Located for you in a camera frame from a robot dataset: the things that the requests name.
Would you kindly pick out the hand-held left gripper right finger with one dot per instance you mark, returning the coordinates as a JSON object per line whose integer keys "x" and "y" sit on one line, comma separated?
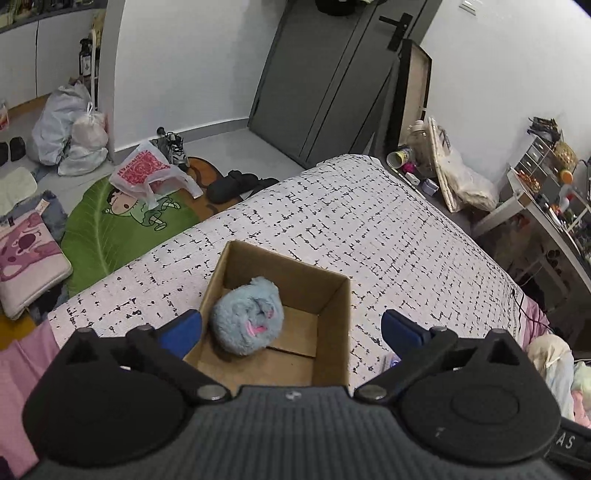
{"x": 401, "y": 330}

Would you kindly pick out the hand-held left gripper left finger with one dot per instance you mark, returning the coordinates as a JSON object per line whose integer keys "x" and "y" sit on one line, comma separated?
{"x": 182, "y": 330}

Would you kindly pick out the blue fluffy plush toy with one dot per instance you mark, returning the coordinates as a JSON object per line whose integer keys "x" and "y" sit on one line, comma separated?
{"x": 240, "y": 318}

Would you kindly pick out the cardboard box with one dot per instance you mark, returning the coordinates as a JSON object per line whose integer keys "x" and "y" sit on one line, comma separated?
{"x": 295, "y": 277}

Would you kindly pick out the white black checked bed cover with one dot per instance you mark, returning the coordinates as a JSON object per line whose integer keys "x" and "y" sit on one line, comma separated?
{"x": 369, "y": 230}

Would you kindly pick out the green leaf cartoon rug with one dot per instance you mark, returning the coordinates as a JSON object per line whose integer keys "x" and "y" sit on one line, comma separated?
{"x": 101, "y": 230}

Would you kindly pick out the small purple box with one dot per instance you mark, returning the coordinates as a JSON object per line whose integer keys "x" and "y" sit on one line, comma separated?
{"x": 430, "y": 186}

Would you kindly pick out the black slipper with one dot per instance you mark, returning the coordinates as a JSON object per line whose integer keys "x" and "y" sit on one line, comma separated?
{"x": 226, "y": 189}
{"x": 258, "y": 180}

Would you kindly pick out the pastel fleece blanket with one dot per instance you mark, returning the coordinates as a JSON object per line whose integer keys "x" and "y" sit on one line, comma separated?
{"x": 551, "y": 360}

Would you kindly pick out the cream canvas tote bag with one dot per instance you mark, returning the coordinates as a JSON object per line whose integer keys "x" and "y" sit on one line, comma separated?
{"x": 461, "y": 180}

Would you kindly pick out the brown round rug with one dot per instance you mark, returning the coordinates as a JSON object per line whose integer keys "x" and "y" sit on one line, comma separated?
{"x": 205, "y": 168}

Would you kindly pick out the pink bed sheet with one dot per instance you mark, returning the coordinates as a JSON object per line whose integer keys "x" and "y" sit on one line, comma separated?
{"x": 23, "y": 369}

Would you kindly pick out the plastic bag with red print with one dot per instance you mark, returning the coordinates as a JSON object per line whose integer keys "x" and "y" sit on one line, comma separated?
{"x": 138, "y": 168}

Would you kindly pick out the pink printed cushion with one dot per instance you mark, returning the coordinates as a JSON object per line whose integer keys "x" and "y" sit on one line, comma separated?
{"x": 27, "y": 258}

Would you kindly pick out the white desk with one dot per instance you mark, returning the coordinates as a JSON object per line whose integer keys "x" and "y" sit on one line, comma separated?
{"x": 540, "y": 226}

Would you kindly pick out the tipped paper cup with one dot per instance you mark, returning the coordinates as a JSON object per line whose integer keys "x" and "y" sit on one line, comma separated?
{"x": 398, "y": 157}

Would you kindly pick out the blue denim clothing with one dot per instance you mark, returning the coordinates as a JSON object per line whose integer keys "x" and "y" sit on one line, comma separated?
{"x": 53, "y": 214}

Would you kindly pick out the grey white sneaker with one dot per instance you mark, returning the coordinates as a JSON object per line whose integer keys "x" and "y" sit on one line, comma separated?
{"x": 175, "y": 147}

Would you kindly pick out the flat white plastic bag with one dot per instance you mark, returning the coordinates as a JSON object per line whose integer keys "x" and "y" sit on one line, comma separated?
{"x": 83, "y": 161}

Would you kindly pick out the small tied white bag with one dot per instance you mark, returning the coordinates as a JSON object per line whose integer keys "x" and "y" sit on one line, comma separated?
{"x": 90, "y": 131}

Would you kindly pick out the folded white towel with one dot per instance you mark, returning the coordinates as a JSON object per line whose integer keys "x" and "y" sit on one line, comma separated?
{"x": 16, "y": 187}

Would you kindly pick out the grey desktop drawer organizer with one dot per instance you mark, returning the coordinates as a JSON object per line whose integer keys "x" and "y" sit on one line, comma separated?
{"x": 535, "y": 154}

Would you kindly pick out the large white garbage bag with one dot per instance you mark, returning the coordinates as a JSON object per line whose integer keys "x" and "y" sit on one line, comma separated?
{"x": 55, "y": 124}

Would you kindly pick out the black framed board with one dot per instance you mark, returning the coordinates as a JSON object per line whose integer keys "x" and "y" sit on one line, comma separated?
{"x": 415, "y": 83}

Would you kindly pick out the grey door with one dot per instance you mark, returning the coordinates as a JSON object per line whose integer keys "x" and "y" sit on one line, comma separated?
{"x": 314, "y": 92}

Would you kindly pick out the black bottle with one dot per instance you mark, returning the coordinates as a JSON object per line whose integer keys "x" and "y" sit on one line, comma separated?
{"x": 85, "y": 57}

